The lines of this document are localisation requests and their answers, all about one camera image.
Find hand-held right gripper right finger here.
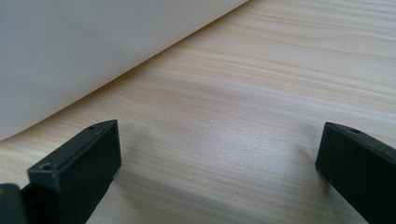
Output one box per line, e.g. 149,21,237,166
315,121,396,224

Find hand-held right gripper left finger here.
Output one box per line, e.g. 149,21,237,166
20,119,122,224

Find white sheet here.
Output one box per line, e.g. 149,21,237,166
0,0,250,142

